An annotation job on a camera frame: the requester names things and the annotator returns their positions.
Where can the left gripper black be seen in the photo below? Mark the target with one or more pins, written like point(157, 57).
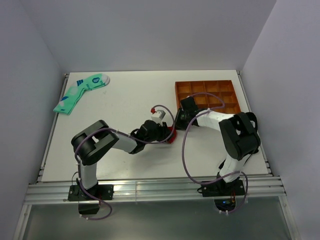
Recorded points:
point(165, 134)

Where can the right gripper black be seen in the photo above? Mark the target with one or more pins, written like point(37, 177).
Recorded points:
point(178, 125)

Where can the red santa sock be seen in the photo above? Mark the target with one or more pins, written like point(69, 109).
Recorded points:
point(172, 135)

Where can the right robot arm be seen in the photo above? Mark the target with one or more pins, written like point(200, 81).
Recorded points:
point(239, 134)

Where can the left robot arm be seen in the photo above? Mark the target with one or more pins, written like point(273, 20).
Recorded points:
point(91, 144)

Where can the orange compartment tray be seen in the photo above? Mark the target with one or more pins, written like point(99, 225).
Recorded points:
point(210, 94)

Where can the black blue sock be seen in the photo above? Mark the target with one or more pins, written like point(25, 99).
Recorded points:
point(253, 119)

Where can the mint green patterned sock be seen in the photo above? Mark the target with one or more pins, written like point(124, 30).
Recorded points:
point(77, 89)

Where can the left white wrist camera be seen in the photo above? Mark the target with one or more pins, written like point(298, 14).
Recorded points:
point(157, 115)

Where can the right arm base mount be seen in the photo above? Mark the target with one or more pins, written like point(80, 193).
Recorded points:
point(221, 189)

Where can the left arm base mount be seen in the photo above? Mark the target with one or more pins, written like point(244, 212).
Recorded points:
point(99, 191)

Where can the aluminium frame rail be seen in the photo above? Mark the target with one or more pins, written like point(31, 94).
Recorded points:
point(171, 189)

